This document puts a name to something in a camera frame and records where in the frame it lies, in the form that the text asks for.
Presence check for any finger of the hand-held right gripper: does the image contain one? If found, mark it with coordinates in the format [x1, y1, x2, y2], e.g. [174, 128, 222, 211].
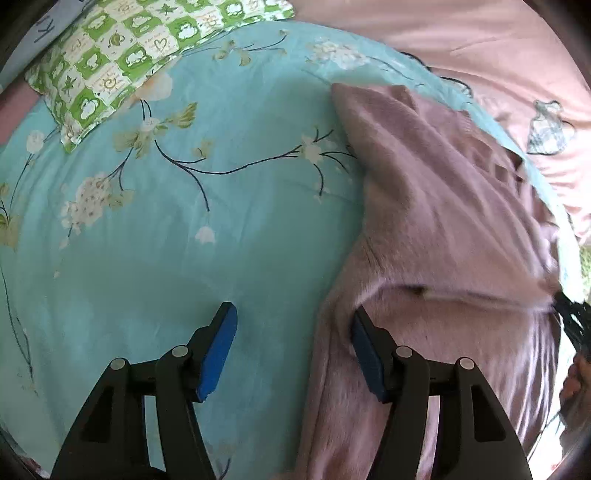
[555, 291, 591, 358]

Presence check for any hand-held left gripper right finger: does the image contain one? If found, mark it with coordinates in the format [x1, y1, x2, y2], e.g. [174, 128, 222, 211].
[352, 305, 534, 480]

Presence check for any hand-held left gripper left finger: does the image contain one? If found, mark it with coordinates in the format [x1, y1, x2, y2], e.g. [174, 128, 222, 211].
[50, 302, 238, 480]

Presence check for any pink knitted sweater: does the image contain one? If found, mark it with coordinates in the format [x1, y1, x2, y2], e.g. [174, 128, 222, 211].
[295, 82, 571, 480]

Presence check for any person's right hand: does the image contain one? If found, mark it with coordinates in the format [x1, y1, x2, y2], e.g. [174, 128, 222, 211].
[560, 355, 591, 403]

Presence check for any teal floral blanket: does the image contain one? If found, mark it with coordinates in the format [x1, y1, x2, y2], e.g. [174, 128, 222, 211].
[0, 21, 587, 478]

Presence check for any pink heart-print bed sheet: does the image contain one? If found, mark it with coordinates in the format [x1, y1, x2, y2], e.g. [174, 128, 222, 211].
[293, 0, 591, 245]

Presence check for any green checkered pillow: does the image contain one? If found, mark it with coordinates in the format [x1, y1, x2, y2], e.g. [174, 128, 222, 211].
[25, 0, 296, 154]

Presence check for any mauve cloth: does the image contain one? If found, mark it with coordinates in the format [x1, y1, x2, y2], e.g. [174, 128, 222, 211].
[0, 83, 40, 145]

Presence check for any grey printed quilt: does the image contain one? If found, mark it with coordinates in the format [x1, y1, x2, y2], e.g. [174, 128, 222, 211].
[0, 0, 109, 90]

